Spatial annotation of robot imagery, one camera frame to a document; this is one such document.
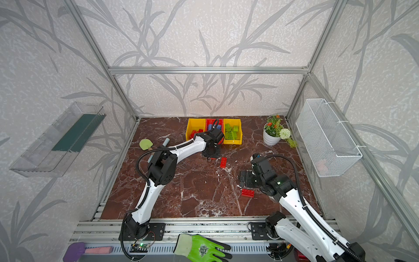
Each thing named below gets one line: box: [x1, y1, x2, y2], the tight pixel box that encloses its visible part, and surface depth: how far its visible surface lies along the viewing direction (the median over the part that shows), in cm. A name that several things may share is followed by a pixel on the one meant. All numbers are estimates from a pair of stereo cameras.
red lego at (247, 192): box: [241, 188, 255, 198], surface depth 86 cm
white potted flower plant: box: [262, 114, 298, 149], surface depth 98 cm
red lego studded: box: [219, 156, 228, 169], surface depth 98 cm
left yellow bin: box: [185, 117, 207, 141], surface depth 111 cm
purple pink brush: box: [63, 241, 113, 262], surface depth 70 cm
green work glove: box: [173, 233, 233, 262], surface depth 70 cm
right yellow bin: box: [223, 118, 243, 145], surface depth 110 cm
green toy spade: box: [139, 138, 154, 151], surface depth 107 cm
